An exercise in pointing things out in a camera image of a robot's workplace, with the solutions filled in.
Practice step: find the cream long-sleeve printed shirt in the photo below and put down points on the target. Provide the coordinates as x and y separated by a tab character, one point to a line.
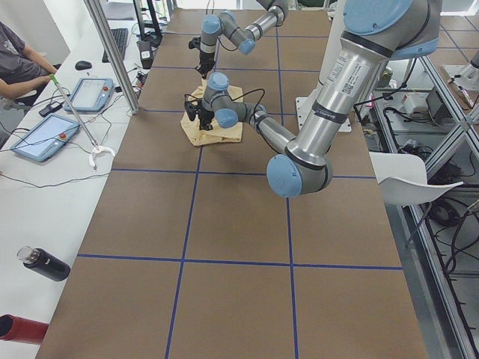
198	136

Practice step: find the black keyboard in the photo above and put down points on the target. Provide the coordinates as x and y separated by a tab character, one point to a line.
120	37

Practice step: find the long reacher grabber stick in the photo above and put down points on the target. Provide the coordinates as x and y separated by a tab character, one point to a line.
97	148

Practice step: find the upper blue teach pendant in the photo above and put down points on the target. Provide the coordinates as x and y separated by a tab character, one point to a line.
92	94

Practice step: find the blue teach pendant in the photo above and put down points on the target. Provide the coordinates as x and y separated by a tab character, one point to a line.
44	140
92	94

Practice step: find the black computer mouse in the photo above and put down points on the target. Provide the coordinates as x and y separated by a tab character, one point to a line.
83	65

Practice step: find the lower blue teach pendant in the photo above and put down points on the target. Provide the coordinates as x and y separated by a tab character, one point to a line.
44	140

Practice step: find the seated person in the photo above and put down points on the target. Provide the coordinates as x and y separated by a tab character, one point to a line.
23	69

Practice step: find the white plastic chair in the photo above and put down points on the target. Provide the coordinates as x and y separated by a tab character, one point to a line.
402	179

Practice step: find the black water bottle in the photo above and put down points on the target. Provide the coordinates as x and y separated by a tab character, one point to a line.
42	262

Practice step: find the red cylinder bottle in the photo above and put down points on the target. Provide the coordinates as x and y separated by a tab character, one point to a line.
21	330

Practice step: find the aluminium frame post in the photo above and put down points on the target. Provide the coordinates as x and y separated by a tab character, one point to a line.
102	26

